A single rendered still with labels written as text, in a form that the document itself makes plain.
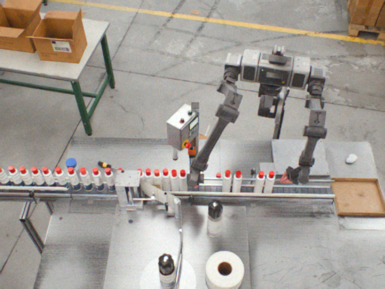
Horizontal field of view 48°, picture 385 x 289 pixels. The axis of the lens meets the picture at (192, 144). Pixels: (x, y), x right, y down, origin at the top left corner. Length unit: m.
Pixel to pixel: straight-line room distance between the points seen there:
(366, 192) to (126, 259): 1.57
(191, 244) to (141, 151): 0.81
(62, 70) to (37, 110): 0.96
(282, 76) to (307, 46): 2.75
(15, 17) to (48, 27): 0.34
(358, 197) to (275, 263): 0.73
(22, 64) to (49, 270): 1.94
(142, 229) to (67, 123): 2.08
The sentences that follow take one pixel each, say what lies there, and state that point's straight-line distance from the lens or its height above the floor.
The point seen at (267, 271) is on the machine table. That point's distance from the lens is 2.61.
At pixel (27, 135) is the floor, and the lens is 4.50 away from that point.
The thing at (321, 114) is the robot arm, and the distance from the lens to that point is 2.22.
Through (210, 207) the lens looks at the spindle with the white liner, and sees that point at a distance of 2.37.
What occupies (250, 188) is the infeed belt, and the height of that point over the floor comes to 0.88.
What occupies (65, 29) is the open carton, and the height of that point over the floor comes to 0.92.
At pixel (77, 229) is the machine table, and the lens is 2.78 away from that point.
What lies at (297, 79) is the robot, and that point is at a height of 1.45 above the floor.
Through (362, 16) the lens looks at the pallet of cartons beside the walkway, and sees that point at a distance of 5.54.
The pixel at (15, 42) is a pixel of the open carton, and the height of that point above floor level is 0.87.
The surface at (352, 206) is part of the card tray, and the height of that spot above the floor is 0.83.
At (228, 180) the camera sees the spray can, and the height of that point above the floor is 1.03.
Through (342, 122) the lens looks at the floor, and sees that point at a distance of 4.56.
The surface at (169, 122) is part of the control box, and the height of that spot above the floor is 1.47.
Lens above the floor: 3.20
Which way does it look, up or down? 51 degrees down
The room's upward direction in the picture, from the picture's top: straight up
